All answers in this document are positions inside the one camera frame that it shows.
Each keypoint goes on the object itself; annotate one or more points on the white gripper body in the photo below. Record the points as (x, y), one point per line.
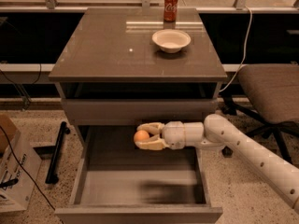
(174, 134)

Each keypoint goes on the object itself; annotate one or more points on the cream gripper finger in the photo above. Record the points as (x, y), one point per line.
(152, 128)
(155, 145)

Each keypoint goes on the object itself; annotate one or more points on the orange fruit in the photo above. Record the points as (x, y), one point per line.
(141, 135)

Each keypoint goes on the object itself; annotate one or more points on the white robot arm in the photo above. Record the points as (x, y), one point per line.
(216, 132)

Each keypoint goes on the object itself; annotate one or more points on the open grey middle drawer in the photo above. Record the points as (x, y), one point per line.
(118, 183)

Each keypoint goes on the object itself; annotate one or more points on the grey drawer cabinet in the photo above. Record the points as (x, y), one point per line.
(111, 56)

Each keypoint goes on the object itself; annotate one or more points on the closed grey top drawer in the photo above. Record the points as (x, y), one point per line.
(132, 112)

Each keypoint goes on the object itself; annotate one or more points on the white paper bowl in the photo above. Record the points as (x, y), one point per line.
(171, 40)

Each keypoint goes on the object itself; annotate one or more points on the grey office chair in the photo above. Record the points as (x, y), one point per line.
(273, 91)

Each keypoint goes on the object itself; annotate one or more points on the black metal bar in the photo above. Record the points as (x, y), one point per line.
(52, 177)

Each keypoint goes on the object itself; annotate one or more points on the red cola can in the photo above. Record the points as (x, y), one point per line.
(170, 10)

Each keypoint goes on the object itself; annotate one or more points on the cardboard box with print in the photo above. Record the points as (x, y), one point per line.
(18, 162)

